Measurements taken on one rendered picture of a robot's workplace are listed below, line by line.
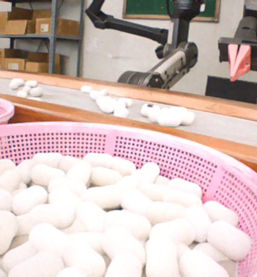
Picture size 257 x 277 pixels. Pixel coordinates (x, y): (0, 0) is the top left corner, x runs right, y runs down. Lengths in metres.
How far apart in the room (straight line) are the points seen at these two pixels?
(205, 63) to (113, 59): 0.93
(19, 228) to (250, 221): 0.16
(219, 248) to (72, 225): 0.10
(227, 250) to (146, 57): 2.68
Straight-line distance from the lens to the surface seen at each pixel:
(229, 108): 0.67
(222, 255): 0.21
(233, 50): 0.66
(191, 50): 1.21
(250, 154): 0.30
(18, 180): 0.26
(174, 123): 0.47
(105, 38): 3.07
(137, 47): 2.88
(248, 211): 0.23
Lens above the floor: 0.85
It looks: 16 degrees down
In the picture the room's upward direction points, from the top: 5 degrees clockwise
